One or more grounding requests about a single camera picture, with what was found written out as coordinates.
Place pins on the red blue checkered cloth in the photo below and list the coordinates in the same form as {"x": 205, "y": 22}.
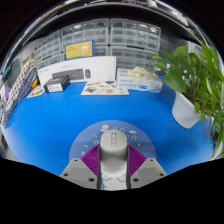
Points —
{"x": 18, "y": 83}

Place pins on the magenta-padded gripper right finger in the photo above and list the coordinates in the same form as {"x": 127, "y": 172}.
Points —
{"x": 148, "y": 170}

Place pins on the white blue glove box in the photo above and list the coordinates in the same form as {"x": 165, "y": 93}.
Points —
{"x": 138, "y": 83}

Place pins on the round blue printed mouse pad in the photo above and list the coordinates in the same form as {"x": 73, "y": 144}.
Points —
{"x": 86, "y": 136}

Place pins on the yellow and blue box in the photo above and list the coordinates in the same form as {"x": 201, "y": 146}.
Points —
{"x": 79, "y": 50}

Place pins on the small black box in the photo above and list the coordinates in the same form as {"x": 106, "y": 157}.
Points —
{"x": 56, "y": 84}

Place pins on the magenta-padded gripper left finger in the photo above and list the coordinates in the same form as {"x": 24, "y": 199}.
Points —
{"x": 78, "y": 170}

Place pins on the colourful sticker sheet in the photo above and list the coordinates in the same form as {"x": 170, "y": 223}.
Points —
{"x": 105, "y": 88}
{"x": 36, "y": 91}

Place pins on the long white keyboard box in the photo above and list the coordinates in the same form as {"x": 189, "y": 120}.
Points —
{"x": 100, "y": 68}

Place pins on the green potted plant white pot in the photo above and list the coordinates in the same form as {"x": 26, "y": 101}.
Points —
{"x": 186, "y": 110}

